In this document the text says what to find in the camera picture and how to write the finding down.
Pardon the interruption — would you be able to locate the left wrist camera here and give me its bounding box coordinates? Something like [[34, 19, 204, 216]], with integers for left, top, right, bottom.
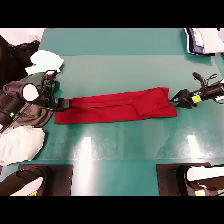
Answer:
[[40, 69, 59, 98]]

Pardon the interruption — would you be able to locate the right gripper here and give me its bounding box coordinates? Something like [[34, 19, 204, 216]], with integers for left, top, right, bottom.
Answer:
[[170, 88, 198, 110]]

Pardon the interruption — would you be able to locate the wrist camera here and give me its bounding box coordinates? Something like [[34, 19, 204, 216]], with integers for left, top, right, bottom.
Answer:
[[40, 69, 59, 98], [191, 71, 218, 92]]

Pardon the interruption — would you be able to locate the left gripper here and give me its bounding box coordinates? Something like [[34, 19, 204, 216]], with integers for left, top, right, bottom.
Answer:
[[54, 97, 74, 111]]

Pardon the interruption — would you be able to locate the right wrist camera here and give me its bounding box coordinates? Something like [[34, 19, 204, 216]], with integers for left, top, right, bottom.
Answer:
[[191, 71, 218, 92]]

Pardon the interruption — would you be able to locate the folded dark purple garment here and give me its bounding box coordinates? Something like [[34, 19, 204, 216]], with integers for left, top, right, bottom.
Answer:
[[183, 28, 215, 57]]

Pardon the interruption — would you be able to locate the red polo shirt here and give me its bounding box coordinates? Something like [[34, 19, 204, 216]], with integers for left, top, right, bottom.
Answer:
[[53, 86, 179, 125]]

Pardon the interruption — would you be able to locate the large white garment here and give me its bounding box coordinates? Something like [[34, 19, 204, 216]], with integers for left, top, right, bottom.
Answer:
[[0, 124, 47, 167]]

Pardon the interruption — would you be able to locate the brown garment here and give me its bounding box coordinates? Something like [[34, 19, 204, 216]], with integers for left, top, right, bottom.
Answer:
[[28, 105, 55, 128]]

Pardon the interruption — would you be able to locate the folded white garment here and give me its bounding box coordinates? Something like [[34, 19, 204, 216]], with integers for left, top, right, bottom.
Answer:
[[195, 28, 224, 54]]

